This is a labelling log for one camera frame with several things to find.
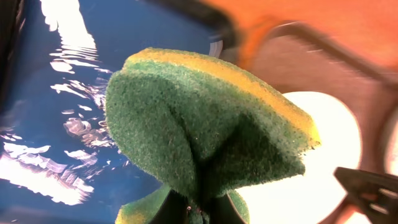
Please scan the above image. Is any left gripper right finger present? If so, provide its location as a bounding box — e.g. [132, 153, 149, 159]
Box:
[334, 167, 397, 224]

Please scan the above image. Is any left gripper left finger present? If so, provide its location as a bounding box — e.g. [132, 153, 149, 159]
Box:
[149, 190, 249, 224]

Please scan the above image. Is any white plate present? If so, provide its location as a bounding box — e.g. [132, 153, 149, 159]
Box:
[238, 91, 361, 224]

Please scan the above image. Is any green yellow sponge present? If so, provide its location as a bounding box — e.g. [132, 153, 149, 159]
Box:
[105, 48, 321, 223]

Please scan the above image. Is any dark grey serving tray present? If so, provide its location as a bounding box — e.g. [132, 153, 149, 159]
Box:
[149, 0, 398, 224]

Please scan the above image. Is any black tray with blue water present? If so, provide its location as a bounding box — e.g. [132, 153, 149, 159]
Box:
[1, 0, 224, 223]

